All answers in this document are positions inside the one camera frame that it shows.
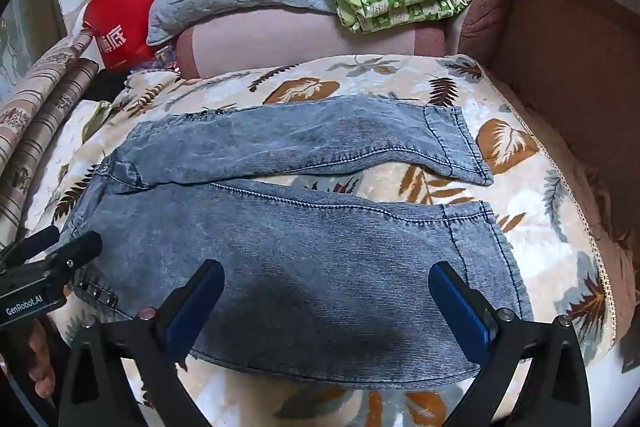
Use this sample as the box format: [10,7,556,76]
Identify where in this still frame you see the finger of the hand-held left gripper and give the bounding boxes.
[30,231,103,288]
[0,225,61,270]

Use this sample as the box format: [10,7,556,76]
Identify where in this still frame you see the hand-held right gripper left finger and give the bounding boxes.
[57,258,226,427]

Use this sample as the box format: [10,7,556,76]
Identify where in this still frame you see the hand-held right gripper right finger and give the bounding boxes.
[429,261,593,427]

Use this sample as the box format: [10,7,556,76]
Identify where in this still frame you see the blue denim pants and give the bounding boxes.
[59,94,535,390]

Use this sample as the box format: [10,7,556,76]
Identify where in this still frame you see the person's left hand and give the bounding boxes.
[27,321,57,400]

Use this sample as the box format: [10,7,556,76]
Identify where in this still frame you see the leaf print blanket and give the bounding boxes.
[25,53,621,427]

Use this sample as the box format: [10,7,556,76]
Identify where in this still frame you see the striped floral rolled cloth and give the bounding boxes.
[0,27,101,238]

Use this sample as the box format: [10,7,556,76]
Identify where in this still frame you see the colourful plastic packet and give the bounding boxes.
[150,44,181,70]

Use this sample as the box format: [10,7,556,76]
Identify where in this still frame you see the red paper bag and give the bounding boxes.
[82,0,173,74]

